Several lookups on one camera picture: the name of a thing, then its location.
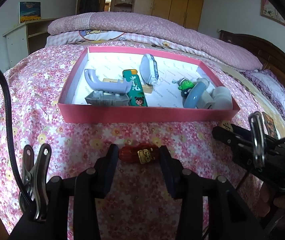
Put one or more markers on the silver right gripper clamp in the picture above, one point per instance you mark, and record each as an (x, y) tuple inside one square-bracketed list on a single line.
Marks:
[(255, 122)]

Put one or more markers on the blue yellow landscape picture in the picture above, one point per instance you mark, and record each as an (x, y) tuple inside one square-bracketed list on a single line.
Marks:
[(29, 11)]

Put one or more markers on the wooden chinese chess piece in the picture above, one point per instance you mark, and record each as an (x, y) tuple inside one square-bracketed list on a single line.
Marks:
[(226, 125)]

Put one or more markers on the pink framed wall picture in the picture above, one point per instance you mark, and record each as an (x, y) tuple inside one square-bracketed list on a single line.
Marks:
[(270, 12)]

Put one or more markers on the pink shallow cardboard box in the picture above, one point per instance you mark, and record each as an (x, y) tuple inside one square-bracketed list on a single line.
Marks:
[(164, 100)]

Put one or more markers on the pink floral bed sheet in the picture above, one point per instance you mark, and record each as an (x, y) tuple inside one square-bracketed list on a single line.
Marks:
[(138, 205)]

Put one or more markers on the silver metal spring clamp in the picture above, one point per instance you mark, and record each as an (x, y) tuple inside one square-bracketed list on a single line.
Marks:
[(34, 178)]

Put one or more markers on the white bedside shelf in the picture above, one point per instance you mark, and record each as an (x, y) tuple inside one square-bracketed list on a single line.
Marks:
[(26, 38)]

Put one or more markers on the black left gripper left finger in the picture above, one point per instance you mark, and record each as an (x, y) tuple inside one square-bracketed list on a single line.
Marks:
[(92, 184)]

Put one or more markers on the purple ruffled pillow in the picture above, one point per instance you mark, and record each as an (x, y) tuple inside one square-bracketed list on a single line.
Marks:
[(268, 84)]

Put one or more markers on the grey curved plastic pipe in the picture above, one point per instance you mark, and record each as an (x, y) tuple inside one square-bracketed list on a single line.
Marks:
[(118, 87)]

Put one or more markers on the green cartoon lighter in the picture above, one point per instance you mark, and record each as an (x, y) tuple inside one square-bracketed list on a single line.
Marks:
[(136, 94)]

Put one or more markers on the dark wooden headboard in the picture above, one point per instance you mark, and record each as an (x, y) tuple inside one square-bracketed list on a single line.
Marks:
[(272, 57)]

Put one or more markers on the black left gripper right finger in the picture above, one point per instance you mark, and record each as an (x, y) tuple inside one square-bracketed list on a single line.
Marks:
[(182, 183)]

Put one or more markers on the grey metal hinge bracket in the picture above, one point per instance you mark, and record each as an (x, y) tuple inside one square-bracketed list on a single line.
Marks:
[(100, 98)]

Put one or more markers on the green face toy figure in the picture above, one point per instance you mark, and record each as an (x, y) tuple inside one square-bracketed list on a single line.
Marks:
[(185, 86)]

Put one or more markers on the checkered cartoon blanket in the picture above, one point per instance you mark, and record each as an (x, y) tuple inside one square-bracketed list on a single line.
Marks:
[(75, 37)]

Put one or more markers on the person's hand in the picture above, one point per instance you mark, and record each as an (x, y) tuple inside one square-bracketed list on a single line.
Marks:
[(263, 205)]

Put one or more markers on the white usb wall charger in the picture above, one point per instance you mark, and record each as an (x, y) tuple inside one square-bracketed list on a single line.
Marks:
[(205, 101)]

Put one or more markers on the pink folded quilt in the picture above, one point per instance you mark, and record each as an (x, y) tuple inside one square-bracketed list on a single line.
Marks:
[(152, 26)]

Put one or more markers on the blue correction tape dispenser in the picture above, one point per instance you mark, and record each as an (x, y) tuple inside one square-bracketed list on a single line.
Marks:
[(149, 70)]

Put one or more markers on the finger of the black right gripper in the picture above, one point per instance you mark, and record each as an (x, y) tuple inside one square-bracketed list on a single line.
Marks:
[(242, 149), (247, 137)]

